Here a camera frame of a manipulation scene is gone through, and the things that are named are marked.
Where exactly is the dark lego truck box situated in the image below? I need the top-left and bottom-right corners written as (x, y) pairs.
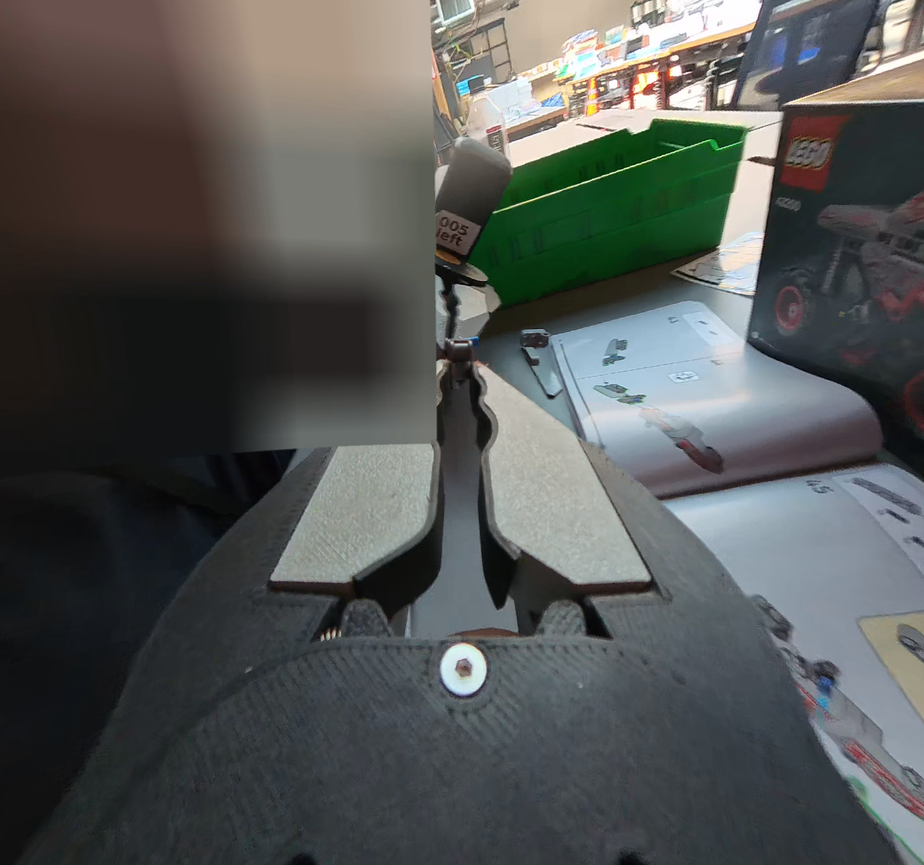
top-left (745, 75), bottom-right (924, 442)

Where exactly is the cluttered wooden workbench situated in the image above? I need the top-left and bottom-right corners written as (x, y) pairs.
top-left (505, 0), bottom-right (766, 119)

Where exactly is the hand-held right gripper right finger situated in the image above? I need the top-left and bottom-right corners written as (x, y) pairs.
top-left (471, 363), bottom-right (655, 611)

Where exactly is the grey lego piece blue pin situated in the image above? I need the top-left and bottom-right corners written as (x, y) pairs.
top-left (442, 333), bottom-right (483, 386)

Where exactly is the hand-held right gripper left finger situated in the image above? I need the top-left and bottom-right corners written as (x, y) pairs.
top-left (269, 444), bottom-right (442, 599)

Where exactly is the clear plastic bottle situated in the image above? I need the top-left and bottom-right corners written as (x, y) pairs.
top-left (467, 93), bottom-right (511, 160)

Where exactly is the person's dark clothed body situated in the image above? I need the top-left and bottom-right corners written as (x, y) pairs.
top-left (0, 450), bottom-right (298, 852)

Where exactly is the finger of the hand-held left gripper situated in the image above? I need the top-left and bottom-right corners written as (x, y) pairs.
top-left (436, 279), bottom-right (502, 346)

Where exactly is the open lego instruction booklet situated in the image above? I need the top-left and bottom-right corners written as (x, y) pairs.
top-left (551, 300), bottom-right (924, 865)

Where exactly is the green plastic bin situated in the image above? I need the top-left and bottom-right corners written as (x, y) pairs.
top-left (469, 118), bottom-right (748, 308)

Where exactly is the dark grey lego beam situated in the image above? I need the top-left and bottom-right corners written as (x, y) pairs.
top-left (519, 328), bottom-right (565, 399)

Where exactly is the tall black box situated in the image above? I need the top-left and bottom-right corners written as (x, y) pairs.
top-left (731, 0), bottom-right (905, 113)

